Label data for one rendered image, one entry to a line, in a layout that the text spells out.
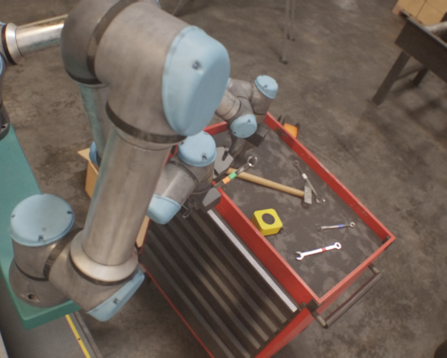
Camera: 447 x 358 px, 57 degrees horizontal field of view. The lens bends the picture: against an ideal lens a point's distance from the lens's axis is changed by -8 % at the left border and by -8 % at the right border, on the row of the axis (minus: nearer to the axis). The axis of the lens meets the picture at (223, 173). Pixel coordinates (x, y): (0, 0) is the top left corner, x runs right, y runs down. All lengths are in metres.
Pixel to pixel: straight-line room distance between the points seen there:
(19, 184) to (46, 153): 1.57
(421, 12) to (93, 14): 6.87
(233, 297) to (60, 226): 0.89
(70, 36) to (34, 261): 0.42
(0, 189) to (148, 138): 0.67
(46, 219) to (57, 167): 1.85
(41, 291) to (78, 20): 0.56
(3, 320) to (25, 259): 0.95
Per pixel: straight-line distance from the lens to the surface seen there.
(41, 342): 1.73
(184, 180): 0.86
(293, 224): 1.47
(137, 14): 0.53
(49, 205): 0.82
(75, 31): 0.55
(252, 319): 1.54
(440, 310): 3.05
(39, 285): 0.91
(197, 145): 0.86
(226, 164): 1.01
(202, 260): 1.59
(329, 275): 1.42
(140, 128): 0.52
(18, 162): 1.20
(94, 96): 0.67
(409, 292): 2.95
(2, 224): 1.08
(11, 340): 1.74
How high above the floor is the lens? 1.94
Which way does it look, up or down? 43 degrees down
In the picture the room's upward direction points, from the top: 24 degrees clockwise
